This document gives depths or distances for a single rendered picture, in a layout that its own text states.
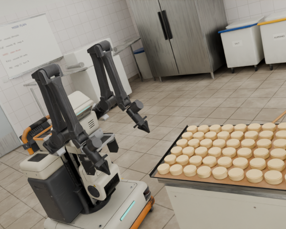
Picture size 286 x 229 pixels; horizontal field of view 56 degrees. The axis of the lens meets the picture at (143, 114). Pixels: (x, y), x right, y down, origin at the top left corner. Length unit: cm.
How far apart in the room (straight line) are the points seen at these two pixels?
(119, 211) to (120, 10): 531
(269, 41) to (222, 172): 371
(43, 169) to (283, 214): 143
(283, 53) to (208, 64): 114
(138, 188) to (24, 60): 369
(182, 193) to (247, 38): 378
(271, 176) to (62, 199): 148
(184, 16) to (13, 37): 291
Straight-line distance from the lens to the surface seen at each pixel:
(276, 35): 450
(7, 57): 519
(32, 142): 215
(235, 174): 96
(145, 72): 631
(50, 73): 137
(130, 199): 210
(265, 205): 102
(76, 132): 144
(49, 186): 198
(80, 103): 170
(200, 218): 118
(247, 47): 470
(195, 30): 473
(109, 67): 168
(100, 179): 188
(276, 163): 99
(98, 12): 628
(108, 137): 181
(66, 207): 209
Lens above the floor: 150
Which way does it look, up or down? 21 degrees down
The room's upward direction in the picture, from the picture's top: 19 degrees counter-clockwise
